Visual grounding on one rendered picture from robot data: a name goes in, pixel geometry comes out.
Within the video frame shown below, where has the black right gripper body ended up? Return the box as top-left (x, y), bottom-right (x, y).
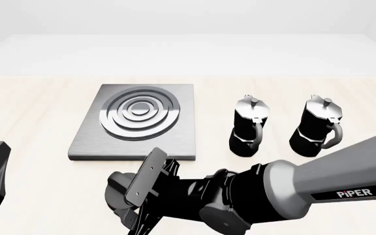
top-left (127, 158), bottom-right (181, 235)

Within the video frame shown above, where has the round black stove knob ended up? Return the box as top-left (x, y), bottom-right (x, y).
top-left (105, 170), bottom-right (139, 214)

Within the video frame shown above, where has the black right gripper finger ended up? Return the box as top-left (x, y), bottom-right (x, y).
top-left (113, 206), bottom-right (141, 229)

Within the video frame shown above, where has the black moka pot silver lid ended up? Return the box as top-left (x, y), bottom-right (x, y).
top-left (228, 94), bottom-right (271, 158)
top-left (289, 94), bottom-right (344, 158)

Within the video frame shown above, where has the grey square stove plate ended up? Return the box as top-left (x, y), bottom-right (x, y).
top-left (67, 84), bottom-right (196, 163)

